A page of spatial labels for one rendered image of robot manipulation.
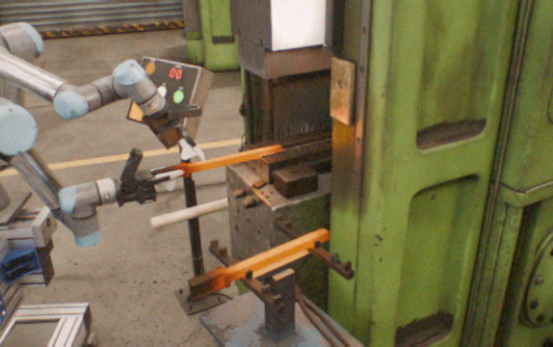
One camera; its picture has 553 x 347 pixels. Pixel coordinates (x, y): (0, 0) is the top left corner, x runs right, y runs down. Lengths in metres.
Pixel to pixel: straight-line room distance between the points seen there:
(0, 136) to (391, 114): 0.95
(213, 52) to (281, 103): 4.64
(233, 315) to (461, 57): 0.97
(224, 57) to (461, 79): 5.20
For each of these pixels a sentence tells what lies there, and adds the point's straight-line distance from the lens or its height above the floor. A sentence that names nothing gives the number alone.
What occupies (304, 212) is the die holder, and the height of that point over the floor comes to 0.87.
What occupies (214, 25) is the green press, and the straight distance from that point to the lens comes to 6.55.
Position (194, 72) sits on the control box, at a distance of 2.06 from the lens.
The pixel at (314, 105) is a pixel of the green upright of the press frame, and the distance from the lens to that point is 2.02.
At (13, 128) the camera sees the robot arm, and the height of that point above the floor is 1.26.
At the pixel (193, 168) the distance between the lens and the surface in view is 1.65.
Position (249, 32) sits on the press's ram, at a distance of 1.65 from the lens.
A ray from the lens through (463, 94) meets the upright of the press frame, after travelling 1.60.
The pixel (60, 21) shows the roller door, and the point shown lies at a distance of 9.60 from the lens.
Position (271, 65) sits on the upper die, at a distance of 1.58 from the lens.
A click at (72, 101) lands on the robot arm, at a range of 1.46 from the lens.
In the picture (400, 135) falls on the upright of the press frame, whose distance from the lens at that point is 1.39.
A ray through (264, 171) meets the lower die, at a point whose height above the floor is 0.95.
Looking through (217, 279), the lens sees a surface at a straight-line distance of 1.25.
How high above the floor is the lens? 1.70
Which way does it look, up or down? 26 degrees down
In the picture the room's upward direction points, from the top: 1 degrees counter-clockwise
